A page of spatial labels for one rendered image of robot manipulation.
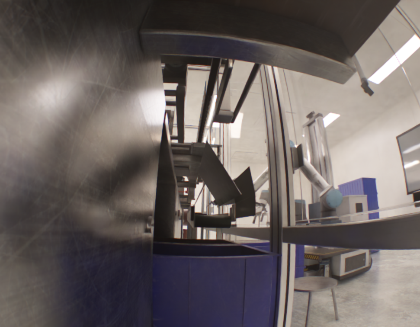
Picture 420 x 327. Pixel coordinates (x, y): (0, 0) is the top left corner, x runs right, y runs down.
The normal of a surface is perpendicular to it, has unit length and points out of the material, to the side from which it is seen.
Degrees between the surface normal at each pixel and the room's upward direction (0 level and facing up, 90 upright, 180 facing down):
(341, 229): 90
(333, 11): 180
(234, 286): 90
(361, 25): 180
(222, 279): 90
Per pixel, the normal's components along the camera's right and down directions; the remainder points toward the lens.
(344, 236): -0.99, -0.06
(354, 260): 0.21, -0.29
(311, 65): -0.03, 0.96
